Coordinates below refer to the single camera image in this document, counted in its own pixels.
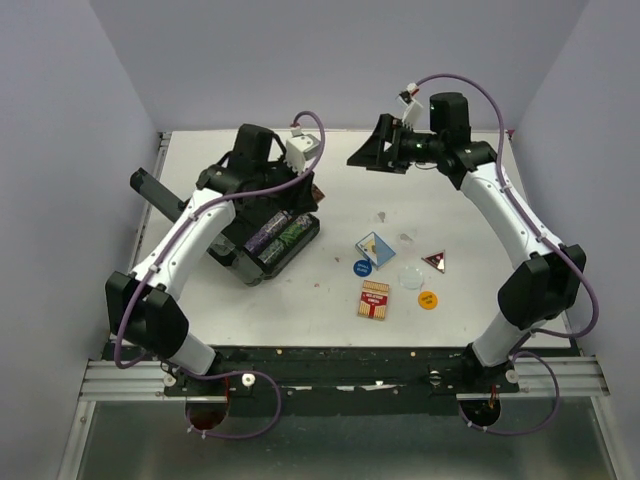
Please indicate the black mounting rail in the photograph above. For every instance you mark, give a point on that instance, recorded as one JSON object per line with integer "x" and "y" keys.
{"x": 326, "y": 382}

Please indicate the black poker chip case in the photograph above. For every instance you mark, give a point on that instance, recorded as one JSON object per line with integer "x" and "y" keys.
{"x": 228, "y": 247}

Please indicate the blue playing card deck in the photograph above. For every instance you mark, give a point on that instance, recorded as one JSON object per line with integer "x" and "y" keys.
{"x": 375, "y": 250}

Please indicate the aluminium frame rail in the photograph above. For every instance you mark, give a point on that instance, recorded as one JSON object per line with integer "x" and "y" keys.
{"x": 579, "y": 377}

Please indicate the blue small blind button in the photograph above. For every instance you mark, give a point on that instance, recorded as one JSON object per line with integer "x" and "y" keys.
{"x": 362, "y": 268}

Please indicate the red playing card deck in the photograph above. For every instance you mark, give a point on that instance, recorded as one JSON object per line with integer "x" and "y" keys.
{"x": 373, "y": 302}

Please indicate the red triangular plaque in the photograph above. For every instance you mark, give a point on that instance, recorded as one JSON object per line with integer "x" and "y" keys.
{"x": 436, "y": 260}

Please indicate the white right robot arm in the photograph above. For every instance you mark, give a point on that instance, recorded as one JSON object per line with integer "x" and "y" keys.
{"x": 545, "y": 279}

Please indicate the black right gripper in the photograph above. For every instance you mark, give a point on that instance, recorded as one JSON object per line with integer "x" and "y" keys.
{"x": 389, "y": 130}

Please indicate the orange big blind button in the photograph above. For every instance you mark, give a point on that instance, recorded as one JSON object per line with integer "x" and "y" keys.
{"x": 428, "y": 300}

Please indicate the clear round dealer button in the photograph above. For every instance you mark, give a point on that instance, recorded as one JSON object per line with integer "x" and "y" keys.
{"x": 411, "y": 278}

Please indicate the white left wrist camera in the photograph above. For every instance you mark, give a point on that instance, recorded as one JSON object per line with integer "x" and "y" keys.
{"x": 299, "y": 150}

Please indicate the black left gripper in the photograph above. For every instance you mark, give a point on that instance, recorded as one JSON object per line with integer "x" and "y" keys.
{"x": 299, "y": 198}

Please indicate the brown white poker chip stack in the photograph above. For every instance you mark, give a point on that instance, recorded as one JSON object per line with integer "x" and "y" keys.
{"x": 317, "y": 194}

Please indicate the green blue chip row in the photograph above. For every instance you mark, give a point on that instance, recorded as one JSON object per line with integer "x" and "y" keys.
{"x": 286, "y": 240}

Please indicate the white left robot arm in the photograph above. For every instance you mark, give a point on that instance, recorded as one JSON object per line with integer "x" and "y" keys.
{"x": 260, "y": 168}

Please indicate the purple chip row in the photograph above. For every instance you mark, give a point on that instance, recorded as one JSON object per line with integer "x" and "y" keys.
{"x": 268, "y": 231}

